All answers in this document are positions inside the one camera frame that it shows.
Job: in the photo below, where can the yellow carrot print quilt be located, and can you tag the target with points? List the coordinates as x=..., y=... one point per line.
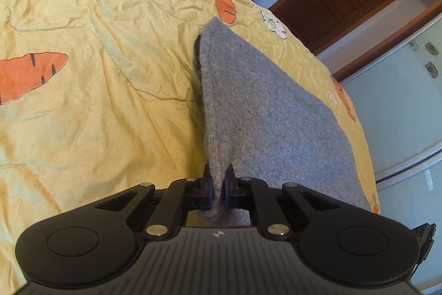
x=86, y=108

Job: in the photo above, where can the grey sweater with navy sleeves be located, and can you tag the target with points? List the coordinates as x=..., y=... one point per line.
x=269, y=115

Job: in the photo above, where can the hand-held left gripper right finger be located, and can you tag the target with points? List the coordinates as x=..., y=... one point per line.
x=226, y=193

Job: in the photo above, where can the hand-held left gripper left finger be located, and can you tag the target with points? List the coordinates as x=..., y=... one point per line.
x=208, y=192

